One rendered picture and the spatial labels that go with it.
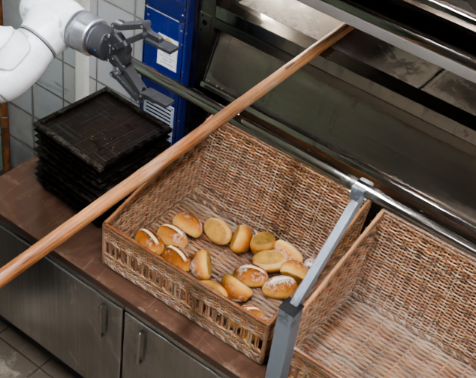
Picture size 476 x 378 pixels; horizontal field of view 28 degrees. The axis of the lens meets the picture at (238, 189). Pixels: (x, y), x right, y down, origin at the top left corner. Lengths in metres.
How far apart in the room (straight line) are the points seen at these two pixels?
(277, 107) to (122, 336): 0.78
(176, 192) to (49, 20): 0.84
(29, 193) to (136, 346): 0.58
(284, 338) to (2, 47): 0.88
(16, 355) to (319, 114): 1.31
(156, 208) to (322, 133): 0.54
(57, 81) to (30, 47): 1.16
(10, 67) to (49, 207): 0.81
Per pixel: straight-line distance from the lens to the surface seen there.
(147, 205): 2.69
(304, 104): 2.57
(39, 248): 1.80
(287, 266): 2.59
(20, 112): 3.51
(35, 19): 2.15
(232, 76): 2.68
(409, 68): 2.50
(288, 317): 2.08
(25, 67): 2.11
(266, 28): 2.55
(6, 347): 3.22
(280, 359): 2.18
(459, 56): 2.09
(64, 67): 3.20
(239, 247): 2.65
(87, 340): 2.84
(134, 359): 2.72
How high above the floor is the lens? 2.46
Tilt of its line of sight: 40 degrees down
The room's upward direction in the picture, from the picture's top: 8 degrees clockwise
